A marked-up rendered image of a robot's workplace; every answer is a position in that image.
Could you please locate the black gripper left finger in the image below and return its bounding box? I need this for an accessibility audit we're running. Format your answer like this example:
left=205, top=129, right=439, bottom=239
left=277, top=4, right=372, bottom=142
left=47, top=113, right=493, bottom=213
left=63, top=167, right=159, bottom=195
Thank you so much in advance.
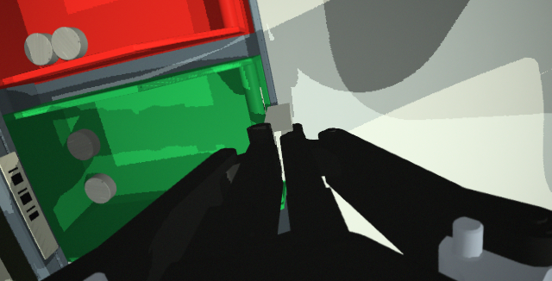
left=41, top=105, right=285, bottom=281

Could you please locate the red bin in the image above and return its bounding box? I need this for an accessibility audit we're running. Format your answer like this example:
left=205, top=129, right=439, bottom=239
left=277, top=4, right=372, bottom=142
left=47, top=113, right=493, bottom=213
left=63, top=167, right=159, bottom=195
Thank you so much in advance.
left=0, top=0, right=241, bottom=90

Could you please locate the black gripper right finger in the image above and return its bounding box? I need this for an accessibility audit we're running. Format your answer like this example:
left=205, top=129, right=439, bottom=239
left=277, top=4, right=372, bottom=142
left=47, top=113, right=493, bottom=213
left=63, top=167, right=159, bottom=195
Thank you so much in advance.
left=277, top=103, right=552, bottom=281

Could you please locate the green bin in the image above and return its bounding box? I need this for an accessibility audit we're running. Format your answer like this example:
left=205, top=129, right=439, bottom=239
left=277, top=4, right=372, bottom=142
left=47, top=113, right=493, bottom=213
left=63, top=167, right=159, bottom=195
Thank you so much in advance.
left=3, top=56, right=271, bottom=262

